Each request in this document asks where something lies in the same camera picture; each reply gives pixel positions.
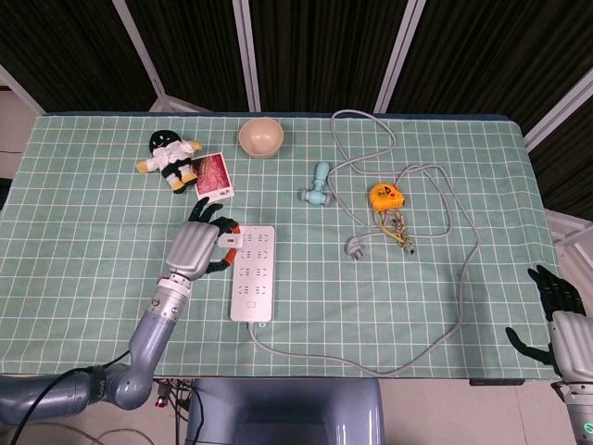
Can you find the yellow tape measure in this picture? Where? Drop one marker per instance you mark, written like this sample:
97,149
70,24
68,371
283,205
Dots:
387,197

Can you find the blue-grey robot torso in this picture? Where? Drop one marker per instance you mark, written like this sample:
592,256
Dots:
287,403

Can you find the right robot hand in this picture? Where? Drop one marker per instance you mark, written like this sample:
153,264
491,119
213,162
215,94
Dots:
572,343

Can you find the black and white plush doll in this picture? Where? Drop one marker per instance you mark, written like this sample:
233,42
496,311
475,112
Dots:
169,157

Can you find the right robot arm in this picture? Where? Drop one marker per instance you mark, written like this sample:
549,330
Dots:
579,412

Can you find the red photo card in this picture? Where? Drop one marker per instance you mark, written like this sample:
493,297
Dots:
213,176

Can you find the green checked tablecloth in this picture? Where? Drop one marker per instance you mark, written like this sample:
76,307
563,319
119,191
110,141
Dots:
92,259

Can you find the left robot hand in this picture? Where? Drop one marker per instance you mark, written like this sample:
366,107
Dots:
192,245

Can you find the white metal stand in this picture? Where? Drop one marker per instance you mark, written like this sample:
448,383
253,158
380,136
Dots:
572,236

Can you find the white partition frame post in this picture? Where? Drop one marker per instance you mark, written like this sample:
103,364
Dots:
246,55
21,88
139,46
560,109
398,55

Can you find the white power strip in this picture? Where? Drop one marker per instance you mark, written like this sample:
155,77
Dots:
252,296

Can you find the white charger cube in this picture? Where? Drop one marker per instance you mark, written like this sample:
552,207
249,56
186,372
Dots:
230,241

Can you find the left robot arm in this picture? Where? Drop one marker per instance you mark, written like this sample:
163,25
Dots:
148,334

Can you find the beige bowl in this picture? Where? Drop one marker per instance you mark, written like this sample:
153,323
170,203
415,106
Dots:
261,139

